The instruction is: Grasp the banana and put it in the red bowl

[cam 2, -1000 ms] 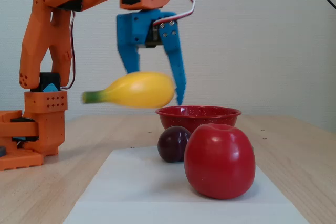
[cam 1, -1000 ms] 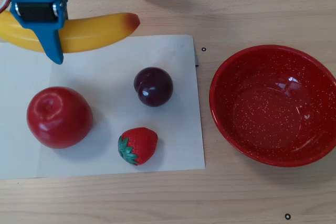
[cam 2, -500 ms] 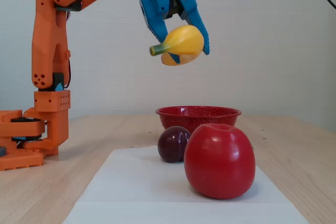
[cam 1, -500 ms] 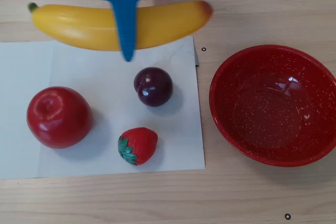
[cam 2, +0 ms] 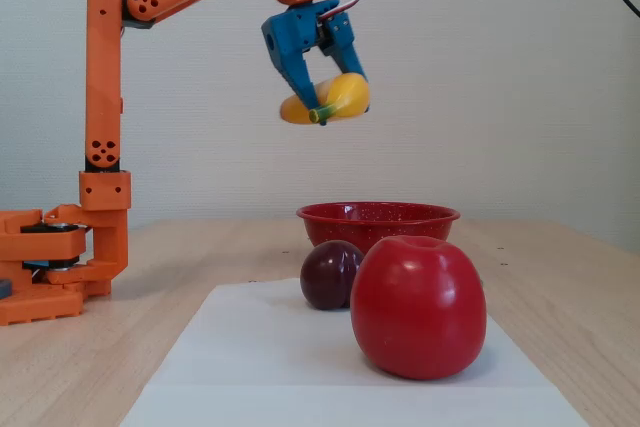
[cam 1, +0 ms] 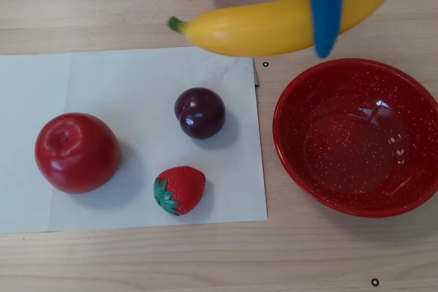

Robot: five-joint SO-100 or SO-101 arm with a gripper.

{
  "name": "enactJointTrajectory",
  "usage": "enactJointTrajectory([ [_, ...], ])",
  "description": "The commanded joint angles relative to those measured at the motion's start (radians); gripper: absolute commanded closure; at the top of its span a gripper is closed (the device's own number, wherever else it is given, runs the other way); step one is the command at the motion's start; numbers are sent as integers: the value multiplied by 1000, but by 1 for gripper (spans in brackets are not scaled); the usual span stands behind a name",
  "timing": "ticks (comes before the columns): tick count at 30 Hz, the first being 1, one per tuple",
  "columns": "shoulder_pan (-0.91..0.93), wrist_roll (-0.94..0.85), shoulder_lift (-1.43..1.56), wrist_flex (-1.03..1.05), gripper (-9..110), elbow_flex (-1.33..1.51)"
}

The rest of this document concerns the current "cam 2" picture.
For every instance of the dark purple plastic plum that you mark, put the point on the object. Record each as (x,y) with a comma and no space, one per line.
(327,277)

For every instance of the yellow plastic banana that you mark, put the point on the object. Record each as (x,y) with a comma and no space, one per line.
(350,97)

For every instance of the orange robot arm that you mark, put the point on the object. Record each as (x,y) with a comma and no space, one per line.
(102,97)

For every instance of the dark blue clamp piece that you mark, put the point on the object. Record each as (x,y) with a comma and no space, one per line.
(5,289)

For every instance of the orange robot base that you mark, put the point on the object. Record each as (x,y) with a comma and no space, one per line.
(40,304)

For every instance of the blue gripper, black servo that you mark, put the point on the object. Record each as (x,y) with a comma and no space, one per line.
(290,39)

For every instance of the white paper sheet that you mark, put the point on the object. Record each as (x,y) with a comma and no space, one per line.
(260,347)

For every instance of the red speckled enamel bowl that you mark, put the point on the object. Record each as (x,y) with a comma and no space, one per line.
(400,219)

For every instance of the red plastic apple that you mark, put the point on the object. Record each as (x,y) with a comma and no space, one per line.
(417,307)

